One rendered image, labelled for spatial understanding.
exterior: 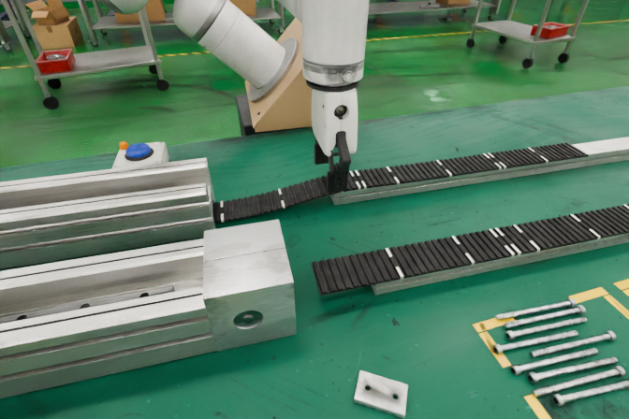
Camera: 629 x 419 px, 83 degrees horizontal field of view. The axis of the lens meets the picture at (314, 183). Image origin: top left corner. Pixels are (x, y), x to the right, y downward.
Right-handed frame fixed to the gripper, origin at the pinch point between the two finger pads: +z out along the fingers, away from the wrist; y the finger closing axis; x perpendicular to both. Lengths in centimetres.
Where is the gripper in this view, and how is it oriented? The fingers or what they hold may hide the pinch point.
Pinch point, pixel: (329, 170)
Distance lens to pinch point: 59.3
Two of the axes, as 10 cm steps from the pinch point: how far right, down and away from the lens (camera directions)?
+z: 0.0, 8.1, 5.8
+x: -9.7, 1.3, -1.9
